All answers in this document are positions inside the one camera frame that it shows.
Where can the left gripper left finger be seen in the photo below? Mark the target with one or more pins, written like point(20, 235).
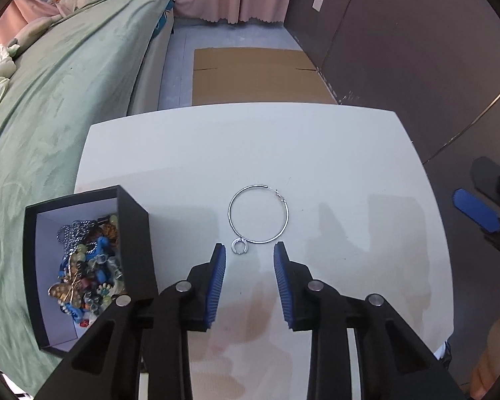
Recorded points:
point(151, 334)

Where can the beige bed frame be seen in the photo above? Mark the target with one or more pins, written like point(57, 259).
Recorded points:
point(147, 88)

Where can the person's right hand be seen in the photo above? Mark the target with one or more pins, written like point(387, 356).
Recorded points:
point(487, 371)

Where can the pile of mixed jewelry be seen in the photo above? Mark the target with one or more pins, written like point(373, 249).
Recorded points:
point(90, 275)

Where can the flattened cardboard sheet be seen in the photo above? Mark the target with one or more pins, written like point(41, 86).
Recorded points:
point(240, 75)

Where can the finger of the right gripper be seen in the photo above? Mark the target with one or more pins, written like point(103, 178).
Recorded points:
point(476, 210)

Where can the large silver hoop bangle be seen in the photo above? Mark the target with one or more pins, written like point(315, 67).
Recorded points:
point(257, 214)

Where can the green bed sheet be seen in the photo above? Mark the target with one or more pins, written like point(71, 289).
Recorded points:
point(80, 72)

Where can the pink window curtain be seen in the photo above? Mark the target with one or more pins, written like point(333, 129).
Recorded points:
point(20, 13)

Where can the white wall switch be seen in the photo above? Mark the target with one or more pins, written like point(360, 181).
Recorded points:
point(317, 5)

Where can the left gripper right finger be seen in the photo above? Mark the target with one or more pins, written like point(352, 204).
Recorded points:
point(393, 361)

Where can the black jewelry box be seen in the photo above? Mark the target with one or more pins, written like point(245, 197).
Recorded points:
point(55, 332)

